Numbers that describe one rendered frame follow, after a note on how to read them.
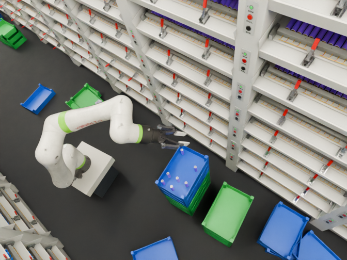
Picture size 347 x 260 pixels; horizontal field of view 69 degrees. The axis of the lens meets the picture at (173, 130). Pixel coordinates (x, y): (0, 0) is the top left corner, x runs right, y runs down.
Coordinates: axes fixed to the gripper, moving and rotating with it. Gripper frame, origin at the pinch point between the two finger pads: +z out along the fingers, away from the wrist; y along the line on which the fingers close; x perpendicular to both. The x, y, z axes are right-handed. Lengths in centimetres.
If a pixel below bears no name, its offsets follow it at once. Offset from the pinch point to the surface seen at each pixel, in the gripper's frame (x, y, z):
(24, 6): -99, -210, -80
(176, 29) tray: 35, -40, -16
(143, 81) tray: -30, -68, 3
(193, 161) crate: -20.6, 2.8, 21.9
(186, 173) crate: -24.9, 8.8, 16.9
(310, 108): 58, 19, 16
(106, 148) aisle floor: -105, -51, -2
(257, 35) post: 66, 0, -13
